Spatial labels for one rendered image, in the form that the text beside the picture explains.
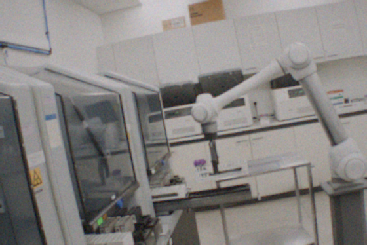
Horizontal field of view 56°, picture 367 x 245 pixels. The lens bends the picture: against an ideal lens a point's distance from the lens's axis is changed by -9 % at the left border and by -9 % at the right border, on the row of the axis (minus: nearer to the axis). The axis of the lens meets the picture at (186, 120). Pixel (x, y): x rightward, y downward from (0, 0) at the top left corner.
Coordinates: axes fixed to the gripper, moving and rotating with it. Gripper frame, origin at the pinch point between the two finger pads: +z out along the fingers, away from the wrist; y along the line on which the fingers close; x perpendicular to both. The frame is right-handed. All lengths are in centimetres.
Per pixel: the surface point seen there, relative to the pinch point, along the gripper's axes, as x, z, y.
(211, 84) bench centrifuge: 13, -54, 248
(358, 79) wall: -179, -29, 282
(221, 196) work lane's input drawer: -2.1, 12.2, -17.7
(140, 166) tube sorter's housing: 34.2, -11.9, -28.4
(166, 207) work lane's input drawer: 27.6, 13.8, -18.0
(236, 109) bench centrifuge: -13, -20, 219
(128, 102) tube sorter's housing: 34, -44, -28
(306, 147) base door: -85, 36, 219
